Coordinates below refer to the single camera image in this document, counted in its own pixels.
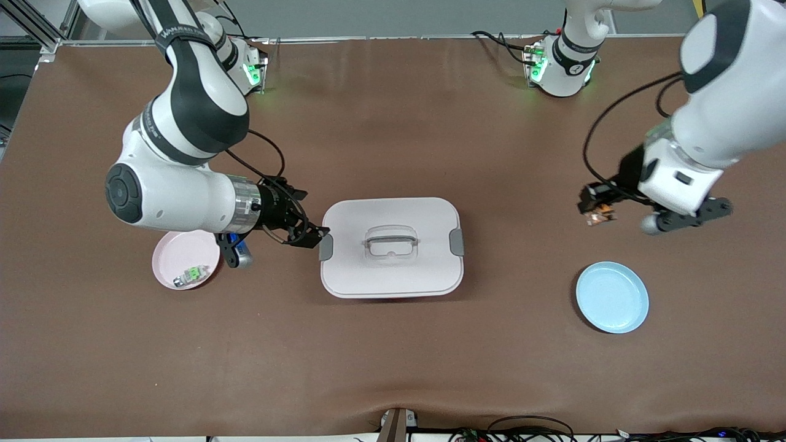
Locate light blue round plate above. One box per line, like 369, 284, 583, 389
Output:
575, 262, 650, 335

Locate black base cable bundle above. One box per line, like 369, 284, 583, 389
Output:
471, 30, 542, 66

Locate orange black switch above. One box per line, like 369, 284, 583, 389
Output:
583, 204, 617, 227

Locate aluminium frame profile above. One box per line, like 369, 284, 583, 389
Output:
0, 0, 82, 57

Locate white lidded box grey clips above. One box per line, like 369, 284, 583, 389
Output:
318, 197, 465, 300

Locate brown table mat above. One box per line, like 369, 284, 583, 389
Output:
0, 36, 786, 438

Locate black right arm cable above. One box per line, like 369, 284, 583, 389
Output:
224, 128, 309, 244

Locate cable bundle with connectors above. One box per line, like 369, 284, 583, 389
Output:
448, 426, 786, 442

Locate pink round plate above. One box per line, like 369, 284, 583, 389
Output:
152, 231, 221, 290

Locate black looped cable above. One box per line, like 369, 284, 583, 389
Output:
487, 416, 576, 442

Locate brown post with bracket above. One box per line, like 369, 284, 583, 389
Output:
378, 407, 419, 442

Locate green switch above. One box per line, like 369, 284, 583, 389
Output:
173, 265, 211, 288

